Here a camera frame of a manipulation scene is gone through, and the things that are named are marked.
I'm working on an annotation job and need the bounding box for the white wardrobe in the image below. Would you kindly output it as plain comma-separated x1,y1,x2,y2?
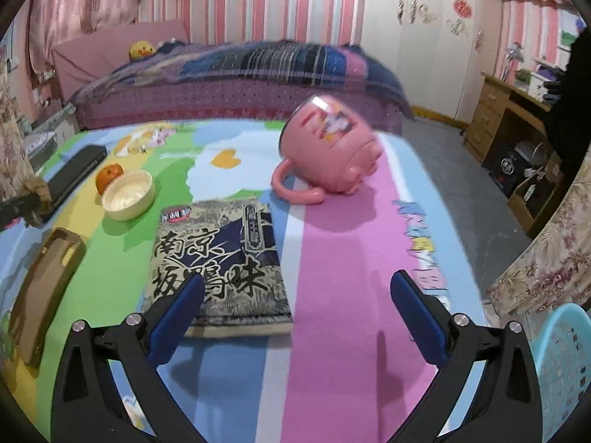
358,0,502,125

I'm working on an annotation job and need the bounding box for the yellow duck plush toy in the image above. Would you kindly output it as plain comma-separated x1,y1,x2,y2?
128,41,155,61

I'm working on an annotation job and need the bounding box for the brown phone case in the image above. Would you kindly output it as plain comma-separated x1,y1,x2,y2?
8,227,88,370

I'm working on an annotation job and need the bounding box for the wooden desk with drawers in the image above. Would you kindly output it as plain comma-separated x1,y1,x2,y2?
464,71,568,236

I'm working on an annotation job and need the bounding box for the dark cloth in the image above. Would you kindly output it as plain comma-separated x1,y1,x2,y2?
542,28,591,181

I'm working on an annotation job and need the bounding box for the cream bowl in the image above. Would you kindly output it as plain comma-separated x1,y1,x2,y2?
100,169,155,222

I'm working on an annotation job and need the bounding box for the dark printed snack packet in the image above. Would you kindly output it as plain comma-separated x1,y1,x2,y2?
141,199,295,339

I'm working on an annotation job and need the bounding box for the orange fruit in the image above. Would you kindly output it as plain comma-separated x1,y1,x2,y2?
95,163,125,195

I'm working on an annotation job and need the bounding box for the pink bed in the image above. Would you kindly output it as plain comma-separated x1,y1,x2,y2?
51,18,416,137

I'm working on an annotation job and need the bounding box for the light blue plastic basket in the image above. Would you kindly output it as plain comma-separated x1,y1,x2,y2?
530,303,587,443

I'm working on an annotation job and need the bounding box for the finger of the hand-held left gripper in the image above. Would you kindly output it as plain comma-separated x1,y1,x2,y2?
0,191,44,230

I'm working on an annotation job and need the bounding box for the black box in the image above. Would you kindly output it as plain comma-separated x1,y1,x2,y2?
489,141,527,195

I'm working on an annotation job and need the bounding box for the colourful cartoon tablecloth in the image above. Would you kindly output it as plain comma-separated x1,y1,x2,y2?
0,117,490,443

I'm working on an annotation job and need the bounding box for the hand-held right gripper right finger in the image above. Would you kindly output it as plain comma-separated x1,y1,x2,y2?
390,271,542,443

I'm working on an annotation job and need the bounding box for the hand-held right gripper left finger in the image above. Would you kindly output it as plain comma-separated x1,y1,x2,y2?
51,273,206,443

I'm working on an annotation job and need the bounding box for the black phone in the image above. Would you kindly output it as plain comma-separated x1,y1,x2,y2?
39,144,108,227

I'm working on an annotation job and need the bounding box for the blue purple plaid quilt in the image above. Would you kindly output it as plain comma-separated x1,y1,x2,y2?
69,39,411,111

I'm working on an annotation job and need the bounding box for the floral curtain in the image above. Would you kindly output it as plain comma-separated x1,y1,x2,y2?
0,69,42,190
485,166,591,319

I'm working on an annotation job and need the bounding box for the pink ceramic mug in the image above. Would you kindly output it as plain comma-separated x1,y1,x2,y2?
271,93,384,206

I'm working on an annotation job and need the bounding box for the pink curtain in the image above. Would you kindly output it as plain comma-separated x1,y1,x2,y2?
28,0,144,75

